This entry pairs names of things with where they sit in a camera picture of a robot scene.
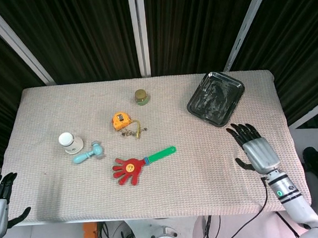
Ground small jar gold lid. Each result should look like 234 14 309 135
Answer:
133 88 150 107

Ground white paper cup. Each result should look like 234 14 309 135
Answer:
57 131 85 156

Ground light blue toy hammer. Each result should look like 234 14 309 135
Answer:
72 140 105 165

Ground red hand clapper toy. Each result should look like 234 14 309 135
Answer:
111 145 180 188

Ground orange device box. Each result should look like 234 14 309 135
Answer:
82 222 99 238

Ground aluminium frame post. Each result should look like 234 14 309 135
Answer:
126 0 151 78
0 0 57 90
218 0 281 73

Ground braided rope keychain yellow strap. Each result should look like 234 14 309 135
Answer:
119 119 150 141

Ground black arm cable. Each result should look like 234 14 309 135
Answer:
220 176 273 238

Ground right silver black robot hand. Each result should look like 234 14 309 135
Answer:
225 120 282 177

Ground black plastic tray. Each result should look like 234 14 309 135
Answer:
183 69 248 130

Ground beige waffle tablecloth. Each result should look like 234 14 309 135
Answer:
0 65 313 233

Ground orange tape measure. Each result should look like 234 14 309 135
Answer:
111 111 133 132

